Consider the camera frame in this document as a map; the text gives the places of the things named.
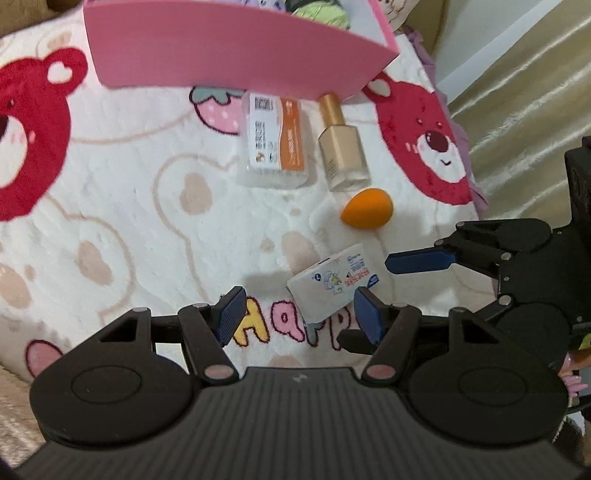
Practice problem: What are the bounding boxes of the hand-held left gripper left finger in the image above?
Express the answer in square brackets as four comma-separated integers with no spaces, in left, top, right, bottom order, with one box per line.
[95,286,246,387]

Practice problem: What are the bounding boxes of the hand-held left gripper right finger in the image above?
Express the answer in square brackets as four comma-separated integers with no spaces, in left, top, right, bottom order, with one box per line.
[353,286,497,385]

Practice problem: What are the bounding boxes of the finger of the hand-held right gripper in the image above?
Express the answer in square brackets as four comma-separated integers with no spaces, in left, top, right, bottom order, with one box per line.
[385,219,552,282]
[337,295,514,356]

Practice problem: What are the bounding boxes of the white tissue pack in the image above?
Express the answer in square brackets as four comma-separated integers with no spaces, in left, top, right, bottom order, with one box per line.
[286,244,380,322]

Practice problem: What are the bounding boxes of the orange makeup sponge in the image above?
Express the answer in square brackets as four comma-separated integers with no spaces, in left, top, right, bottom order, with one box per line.
[341,188,393,228]

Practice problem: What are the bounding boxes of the beige foundation bottle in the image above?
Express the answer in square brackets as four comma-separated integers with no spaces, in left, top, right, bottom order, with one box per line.
[316,92,372,192]

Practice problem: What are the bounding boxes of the clear cotton swab box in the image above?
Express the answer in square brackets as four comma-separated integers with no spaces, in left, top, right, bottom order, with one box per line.
[235,91,310,189]

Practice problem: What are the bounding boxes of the green yarn ball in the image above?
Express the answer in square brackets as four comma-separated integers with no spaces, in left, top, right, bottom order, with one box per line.
[291,0,356,31]

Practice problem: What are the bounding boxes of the pink cardboard box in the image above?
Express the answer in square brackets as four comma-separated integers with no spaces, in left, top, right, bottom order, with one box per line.
[83,0,400,102]

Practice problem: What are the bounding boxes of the purple plush toy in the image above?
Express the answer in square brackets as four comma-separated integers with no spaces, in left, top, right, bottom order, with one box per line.
[240,0,289,12]

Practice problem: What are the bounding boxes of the person's right hand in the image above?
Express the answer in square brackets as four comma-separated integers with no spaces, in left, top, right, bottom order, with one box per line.
[560,348,591,409]

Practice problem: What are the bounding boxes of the printed bear blanket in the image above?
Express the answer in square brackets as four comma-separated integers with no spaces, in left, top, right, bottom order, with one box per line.
[0,9,488,384]

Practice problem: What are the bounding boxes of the gold satin cloth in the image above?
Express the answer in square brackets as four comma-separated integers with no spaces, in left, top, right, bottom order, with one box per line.
[448,18,591,232]

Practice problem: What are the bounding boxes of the beige fluffy blanket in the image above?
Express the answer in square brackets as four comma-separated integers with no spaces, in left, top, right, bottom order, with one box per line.
[0,360,47,467]

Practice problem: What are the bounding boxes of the cream headboard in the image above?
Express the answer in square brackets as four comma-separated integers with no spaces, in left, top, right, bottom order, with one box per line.
[402,0,451,56]

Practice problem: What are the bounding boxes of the pink cartoon pillow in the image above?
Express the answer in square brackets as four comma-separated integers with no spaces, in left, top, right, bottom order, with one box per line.
[379,0,409,28]

